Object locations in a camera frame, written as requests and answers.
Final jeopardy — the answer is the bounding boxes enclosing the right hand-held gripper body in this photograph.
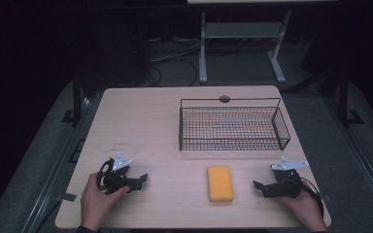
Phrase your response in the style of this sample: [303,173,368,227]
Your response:
[270,156,310,199]

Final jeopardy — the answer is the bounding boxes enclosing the yellow sponge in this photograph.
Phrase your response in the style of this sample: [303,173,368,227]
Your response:
[207,164,235,203]

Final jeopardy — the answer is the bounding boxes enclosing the white metal desk frame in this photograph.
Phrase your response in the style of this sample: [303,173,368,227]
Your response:
[198,9,292,85]

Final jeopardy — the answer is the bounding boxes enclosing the person's dark left sleeve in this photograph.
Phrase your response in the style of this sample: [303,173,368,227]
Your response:
[75,225,102,233]

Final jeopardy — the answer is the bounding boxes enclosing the black wire basket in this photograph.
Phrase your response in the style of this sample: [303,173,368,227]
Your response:
[178,97,292,152]

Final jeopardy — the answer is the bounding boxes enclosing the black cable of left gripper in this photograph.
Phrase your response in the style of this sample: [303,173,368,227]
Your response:
[96,157,115,192]

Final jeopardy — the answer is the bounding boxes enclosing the person's right hand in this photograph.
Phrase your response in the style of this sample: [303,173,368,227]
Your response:
[277,183,328,233]

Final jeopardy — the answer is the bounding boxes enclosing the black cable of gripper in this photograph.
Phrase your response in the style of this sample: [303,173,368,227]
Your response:
[96,157,115,192]
[299,176,325,218]

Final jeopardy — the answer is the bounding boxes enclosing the black metal stand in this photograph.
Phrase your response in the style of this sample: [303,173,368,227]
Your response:
[61,72,88,125]
[334,72,365,127]

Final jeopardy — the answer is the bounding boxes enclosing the person's left hand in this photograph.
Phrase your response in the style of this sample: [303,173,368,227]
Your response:
[80,172,131,232]

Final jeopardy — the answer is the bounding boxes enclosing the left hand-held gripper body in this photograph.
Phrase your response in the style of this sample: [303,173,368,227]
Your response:
[102,151,134,195]

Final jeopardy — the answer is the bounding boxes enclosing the black floor cable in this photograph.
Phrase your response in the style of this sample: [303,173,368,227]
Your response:
[144,38,205,87]

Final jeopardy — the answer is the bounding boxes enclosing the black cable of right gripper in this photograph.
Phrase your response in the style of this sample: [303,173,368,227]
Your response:
[299,176,325,218]

